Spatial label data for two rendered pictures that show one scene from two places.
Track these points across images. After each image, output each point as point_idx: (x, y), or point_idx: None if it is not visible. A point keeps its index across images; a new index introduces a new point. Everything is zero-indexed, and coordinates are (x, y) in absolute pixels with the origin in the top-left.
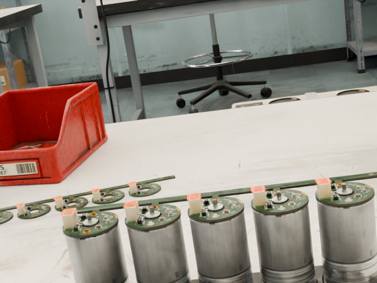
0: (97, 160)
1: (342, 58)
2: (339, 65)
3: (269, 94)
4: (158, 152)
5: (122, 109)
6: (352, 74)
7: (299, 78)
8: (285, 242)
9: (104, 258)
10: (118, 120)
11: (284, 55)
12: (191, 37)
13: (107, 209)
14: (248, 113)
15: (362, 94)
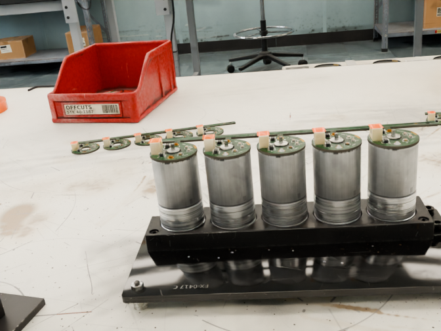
0: (168, 106)
1: (369, 38)
2: (366, 44)
3: None
4: (220, 102)
5: (182, 71)
6: (376, 52)
7: (331, 53)
8: (339, 176)
9: (184, 180)
10: None
11: (320, 33)
12: (242, 13)
13: (187, 140)
14: (296, 74)
15: (395, 63)
